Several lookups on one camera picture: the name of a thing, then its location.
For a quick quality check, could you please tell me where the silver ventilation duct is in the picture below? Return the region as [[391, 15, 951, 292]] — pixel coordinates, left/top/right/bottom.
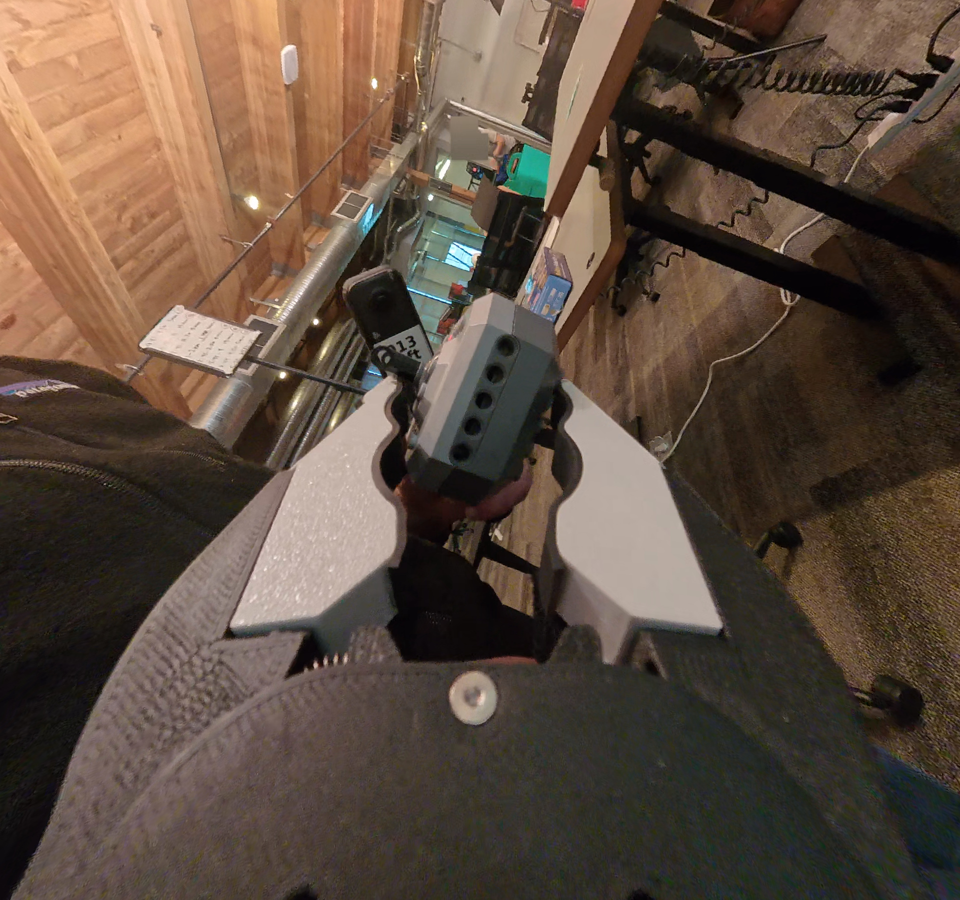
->
[[188, 133, 429, 451]]

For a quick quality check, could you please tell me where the person's left hand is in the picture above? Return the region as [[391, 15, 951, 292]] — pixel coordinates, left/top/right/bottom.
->
[[402, 473, 535, 529]]

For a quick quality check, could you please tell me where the black chair base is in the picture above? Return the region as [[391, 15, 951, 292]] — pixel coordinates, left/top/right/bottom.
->
[[750, 520, 928, 730]]

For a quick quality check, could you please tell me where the white cable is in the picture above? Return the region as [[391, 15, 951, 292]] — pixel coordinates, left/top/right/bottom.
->
[[657, 91, 960, 459]]

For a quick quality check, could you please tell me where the blue robot kit box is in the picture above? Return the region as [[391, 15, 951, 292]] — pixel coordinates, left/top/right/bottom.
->
[[525, 248, 574, 316]]

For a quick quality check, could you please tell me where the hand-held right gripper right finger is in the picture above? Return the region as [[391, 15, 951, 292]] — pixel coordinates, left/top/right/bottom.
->
[[549, 379, 726, 658]]

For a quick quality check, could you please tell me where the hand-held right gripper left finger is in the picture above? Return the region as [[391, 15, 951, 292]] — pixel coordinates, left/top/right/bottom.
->
[[230, 379, 409, 642]]

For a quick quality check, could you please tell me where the black table frame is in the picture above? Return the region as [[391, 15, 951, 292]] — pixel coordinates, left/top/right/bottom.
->
[[593, 1, 960, 384]]

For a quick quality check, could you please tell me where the black coiled cable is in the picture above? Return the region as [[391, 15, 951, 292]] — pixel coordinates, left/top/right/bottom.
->
[[698, 58, 897, 102]]

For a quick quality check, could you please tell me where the grey remote controller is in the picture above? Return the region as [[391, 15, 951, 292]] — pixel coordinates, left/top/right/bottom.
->
[[402, 293, 564, 507]]

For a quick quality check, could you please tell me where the white grid panel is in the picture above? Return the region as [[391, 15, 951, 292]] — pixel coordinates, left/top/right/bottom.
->
[[140, 305, 259, 379]]

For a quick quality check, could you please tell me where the person's left forearm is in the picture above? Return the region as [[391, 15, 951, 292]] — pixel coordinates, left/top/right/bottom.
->
[[393, 518, 549, 658]]

